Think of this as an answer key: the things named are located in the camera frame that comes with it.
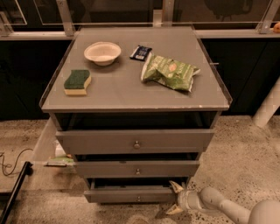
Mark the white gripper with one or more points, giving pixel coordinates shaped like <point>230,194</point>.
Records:
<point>183,199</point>

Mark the grey bottom drawer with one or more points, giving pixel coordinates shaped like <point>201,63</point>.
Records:
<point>133,190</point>

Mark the grey drawer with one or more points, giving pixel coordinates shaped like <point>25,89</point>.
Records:
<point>129,141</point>
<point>133,190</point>
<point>137,169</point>

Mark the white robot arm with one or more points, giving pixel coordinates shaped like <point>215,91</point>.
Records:
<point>210,201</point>

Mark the grey middle drawer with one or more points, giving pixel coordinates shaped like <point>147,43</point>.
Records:
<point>137,169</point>

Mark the grey drawer cabinet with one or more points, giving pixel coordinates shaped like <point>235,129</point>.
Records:
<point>117,99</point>

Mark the grey top drawer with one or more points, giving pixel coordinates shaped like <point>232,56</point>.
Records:
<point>129,141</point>

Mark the green chip bag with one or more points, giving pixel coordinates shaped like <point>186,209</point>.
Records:
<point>169,72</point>

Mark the clear plastic bin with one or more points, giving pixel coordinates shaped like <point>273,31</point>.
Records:
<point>43,156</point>

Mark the white pole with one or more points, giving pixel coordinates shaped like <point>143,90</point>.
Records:
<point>268,107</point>

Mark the dark blue snack packet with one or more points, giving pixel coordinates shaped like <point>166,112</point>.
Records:
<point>140,53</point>

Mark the black metal bar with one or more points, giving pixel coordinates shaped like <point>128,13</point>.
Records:
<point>26,171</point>

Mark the green yellow sponge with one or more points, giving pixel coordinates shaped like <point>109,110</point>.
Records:
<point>77,82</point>

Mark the white paper bowl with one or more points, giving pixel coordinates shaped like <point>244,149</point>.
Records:
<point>102,53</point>

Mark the orange fruit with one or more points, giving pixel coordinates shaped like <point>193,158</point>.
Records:
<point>277,27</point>

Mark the metal window railing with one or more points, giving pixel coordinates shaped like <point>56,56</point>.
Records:
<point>208,19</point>

